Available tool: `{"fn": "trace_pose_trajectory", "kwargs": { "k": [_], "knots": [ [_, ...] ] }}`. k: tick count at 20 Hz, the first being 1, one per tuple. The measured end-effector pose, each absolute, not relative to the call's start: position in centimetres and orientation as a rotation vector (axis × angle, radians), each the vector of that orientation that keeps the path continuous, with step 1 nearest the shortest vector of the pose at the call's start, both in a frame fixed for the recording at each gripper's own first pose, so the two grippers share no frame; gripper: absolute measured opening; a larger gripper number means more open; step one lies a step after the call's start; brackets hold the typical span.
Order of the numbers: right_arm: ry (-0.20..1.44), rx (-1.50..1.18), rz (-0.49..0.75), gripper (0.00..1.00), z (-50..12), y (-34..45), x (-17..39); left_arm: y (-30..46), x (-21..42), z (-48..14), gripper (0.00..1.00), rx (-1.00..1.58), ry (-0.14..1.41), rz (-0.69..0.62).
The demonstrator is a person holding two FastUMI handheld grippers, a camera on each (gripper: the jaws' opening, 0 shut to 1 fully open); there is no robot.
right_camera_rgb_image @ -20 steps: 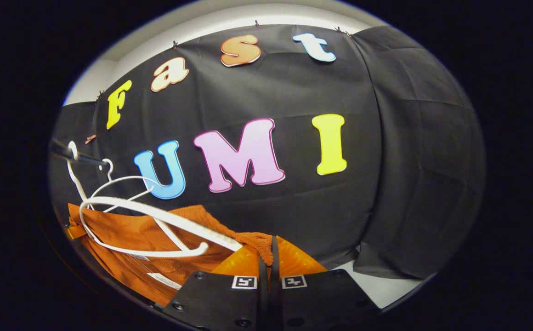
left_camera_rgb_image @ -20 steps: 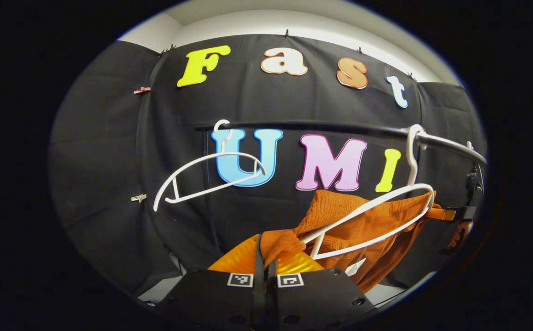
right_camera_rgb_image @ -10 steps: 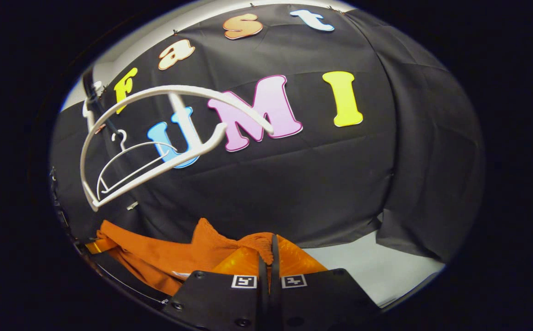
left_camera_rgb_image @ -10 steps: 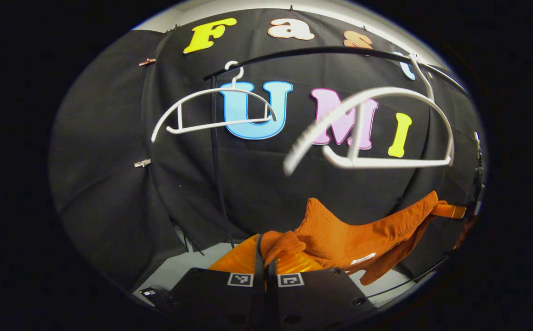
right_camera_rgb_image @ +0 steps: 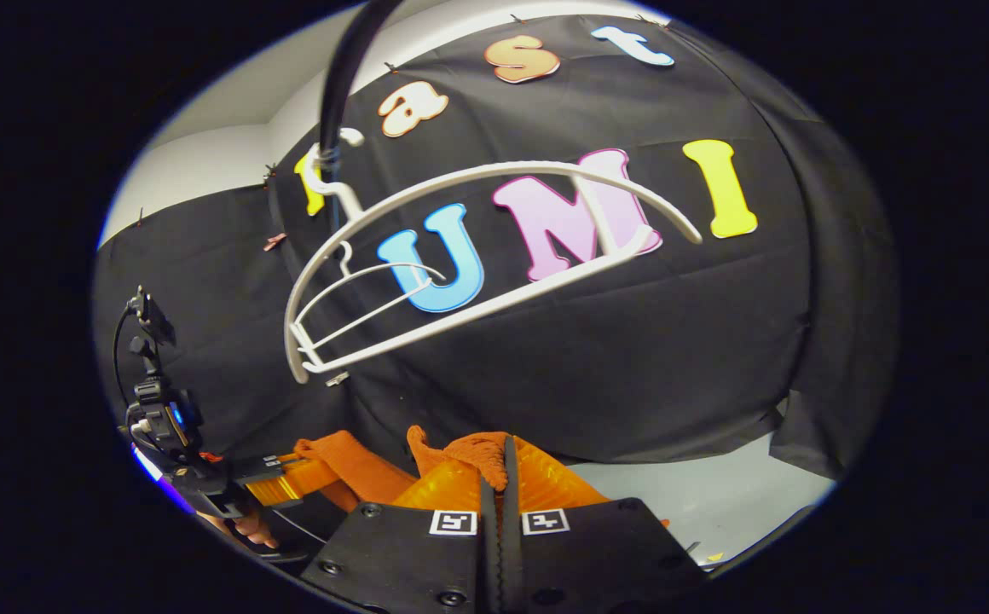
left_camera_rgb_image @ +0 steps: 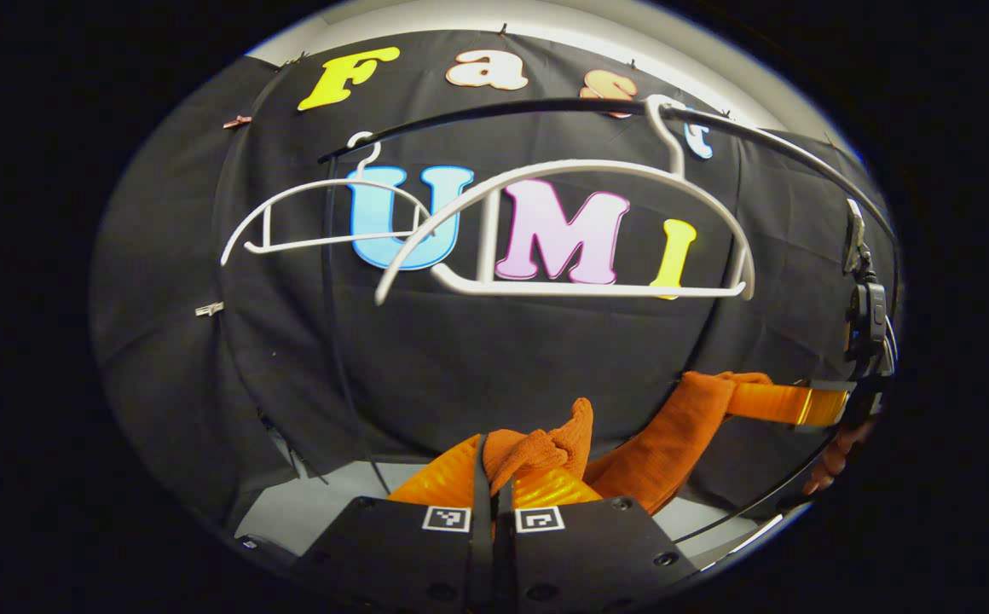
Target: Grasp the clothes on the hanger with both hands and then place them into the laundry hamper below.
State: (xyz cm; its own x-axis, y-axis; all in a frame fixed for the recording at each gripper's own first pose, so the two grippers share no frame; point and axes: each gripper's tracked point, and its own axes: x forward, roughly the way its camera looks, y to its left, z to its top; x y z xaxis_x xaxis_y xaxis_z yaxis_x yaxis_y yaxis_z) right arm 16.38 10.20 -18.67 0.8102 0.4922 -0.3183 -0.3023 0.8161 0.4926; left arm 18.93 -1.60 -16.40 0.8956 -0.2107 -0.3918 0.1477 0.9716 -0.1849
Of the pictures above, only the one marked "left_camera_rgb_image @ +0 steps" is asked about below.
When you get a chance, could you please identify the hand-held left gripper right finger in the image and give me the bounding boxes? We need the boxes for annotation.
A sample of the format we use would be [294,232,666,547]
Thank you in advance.
[494,465,700,608]

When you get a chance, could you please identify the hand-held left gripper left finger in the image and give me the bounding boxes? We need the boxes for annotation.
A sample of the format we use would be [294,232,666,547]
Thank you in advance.
[294,433,495,608]

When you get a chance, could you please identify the orange corduroy shirt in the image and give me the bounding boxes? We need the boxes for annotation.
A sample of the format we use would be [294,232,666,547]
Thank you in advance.
[482,371,772,517]

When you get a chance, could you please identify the white plastic clothes hanger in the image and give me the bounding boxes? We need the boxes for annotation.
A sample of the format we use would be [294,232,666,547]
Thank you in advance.
[373,94,756,306]
[220,130,436,267]

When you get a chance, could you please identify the black backdrop cloth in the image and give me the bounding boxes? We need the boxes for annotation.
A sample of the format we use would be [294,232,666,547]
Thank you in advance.
[90,30,900,530]

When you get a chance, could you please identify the black clothes rail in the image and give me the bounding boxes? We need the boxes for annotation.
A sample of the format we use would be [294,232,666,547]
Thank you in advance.
[318,96,900,547]

